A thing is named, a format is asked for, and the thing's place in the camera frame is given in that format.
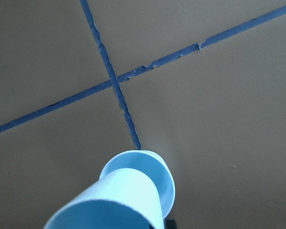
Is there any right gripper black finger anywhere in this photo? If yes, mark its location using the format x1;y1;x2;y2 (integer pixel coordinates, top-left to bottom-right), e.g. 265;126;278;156
164;219;177;229

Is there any blue cup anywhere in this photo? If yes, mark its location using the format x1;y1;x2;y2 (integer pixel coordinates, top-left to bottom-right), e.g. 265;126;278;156
99;150;175;218
45;168;164;229

